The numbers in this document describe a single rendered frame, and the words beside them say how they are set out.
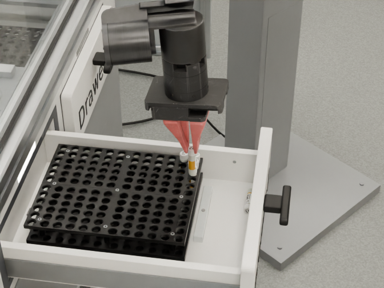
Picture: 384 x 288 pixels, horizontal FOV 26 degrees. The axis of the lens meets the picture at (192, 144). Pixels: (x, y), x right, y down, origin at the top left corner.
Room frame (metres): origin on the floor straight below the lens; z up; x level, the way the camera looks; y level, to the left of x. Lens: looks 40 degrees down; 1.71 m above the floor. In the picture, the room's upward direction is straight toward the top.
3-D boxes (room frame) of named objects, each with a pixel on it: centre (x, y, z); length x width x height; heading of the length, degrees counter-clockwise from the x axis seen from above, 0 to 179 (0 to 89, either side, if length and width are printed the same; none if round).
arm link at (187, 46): (0.89, 0.02, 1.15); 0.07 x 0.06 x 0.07; 95
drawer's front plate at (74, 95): (1.20, 0.18, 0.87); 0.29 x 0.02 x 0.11; 171
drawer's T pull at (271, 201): (0.84, -0.12, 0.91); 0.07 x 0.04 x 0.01; 171
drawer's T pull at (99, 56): (1.20, 0.15, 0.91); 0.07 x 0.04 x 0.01; 171
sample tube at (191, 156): (0.88, 0.00, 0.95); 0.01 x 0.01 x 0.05
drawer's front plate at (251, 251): (0.84, -0.09, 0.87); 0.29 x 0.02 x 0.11; 171
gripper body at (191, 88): (0.88, 0.01, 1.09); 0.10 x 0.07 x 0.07; 80
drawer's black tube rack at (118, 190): (0.87, 0.11, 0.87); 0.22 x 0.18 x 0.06; 81
